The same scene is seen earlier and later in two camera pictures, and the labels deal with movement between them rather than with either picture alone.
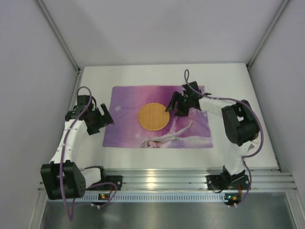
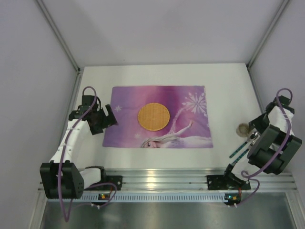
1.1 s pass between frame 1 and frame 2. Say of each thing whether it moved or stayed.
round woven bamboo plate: stayed
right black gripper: moved
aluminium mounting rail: stayed
